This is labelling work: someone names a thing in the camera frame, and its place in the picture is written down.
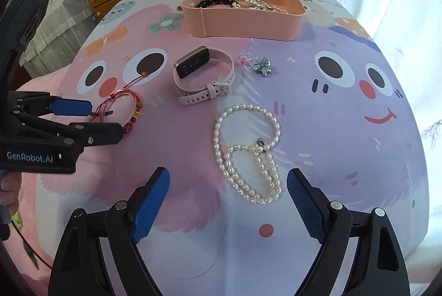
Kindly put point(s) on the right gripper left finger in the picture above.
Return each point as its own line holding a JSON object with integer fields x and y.
{"x": 79, "y": 266}

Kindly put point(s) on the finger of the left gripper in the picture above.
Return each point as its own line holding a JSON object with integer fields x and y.
{"x": 96, "y": 135}
{"x": 65, "y": 106}

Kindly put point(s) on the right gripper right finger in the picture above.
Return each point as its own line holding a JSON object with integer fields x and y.
{"x": 378, "y": 266}

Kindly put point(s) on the left hand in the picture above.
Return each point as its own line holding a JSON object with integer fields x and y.
{"x": 10, "y": 190}

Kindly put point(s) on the pink blanket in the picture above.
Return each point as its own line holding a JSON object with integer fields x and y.
{"x": 35, "y": 275}

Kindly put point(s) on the white lace covered furniture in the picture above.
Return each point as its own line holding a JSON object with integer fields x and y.
{"x": 65, "y": 27}

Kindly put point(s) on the pink smart watch band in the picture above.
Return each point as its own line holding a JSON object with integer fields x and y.
{"x": 203, "y": 75}

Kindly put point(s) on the cartoon printed mat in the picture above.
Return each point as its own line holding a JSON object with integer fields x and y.
{"x": 332, "y": 107}

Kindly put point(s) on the pink storage tray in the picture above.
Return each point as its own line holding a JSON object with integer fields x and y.
{"x": 279, "y": 20}

